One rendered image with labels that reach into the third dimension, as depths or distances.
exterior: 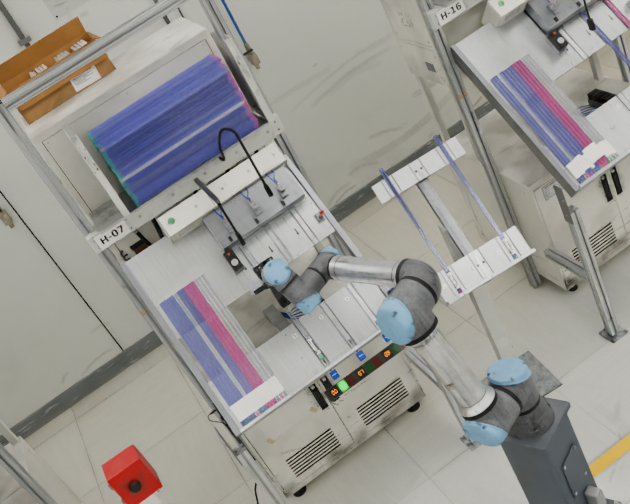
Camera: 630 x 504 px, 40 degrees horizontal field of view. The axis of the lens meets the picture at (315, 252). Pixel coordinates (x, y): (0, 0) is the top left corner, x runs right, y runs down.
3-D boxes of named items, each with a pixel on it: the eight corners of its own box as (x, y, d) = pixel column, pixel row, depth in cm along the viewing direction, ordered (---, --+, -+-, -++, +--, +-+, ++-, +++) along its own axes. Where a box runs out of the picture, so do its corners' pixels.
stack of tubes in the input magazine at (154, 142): (261, 125, 300) (224, 58, 286) (136, 208, 292) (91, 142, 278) (248, 117, 310) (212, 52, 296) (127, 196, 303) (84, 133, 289)
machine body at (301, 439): (432, 405, 361) (374, 297, 328) (293, 508, 350) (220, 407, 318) (361, 336, 415) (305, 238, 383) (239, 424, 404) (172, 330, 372)
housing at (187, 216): (288, 172, 317) (287, 158, 304) (175, 248, 310) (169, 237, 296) (275, 155, 319) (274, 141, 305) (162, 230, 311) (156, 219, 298)
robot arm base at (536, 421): (562, 404, 260) (553, 382, 255) (542, 444, 252) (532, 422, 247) (517, 396, 270) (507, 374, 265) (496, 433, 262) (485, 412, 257)
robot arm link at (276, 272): (280, 292, 254) (258, 272, 254) (277, 293, 265) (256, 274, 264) (298, 271, 255) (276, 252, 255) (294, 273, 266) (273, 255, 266)
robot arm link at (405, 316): (531, 413, 247) (420, 272, 230) (507, 454, 239) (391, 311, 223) (499, 413, 256) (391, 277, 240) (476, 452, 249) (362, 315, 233)
